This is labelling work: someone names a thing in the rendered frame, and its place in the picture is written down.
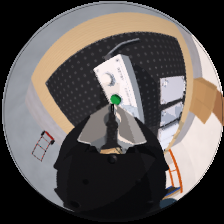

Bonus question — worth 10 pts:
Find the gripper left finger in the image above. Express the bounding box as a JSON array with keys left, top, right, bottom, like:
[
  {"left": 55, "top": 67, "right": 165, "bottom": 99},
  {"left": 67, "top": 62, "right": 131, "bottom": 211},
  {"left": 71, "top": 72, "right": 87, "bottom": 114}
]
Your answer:
[{"left": 53, "top": 103, "right": 112, "bottom": 170}]

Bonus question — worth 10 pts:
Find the white control panel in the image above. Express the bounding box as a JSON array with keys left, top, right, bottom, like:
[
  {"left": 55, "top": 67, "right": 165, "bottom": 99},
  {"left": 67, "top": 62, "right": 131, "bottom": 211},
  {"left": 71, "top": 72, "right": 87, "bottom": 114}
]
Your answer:
[{"left": 93, "top": 38, "right": 144, "bottom": 123}]

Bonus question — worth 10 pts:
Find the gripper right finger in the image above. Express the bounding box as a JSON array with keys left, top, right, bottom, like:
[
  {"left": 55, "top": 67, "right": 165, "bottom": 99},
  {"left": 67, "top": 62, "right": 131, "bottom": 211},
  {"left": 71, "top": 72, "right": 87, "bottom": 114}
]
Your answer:
[{"left": 112, "top": 103, "right": 169, "bottom": 172}]

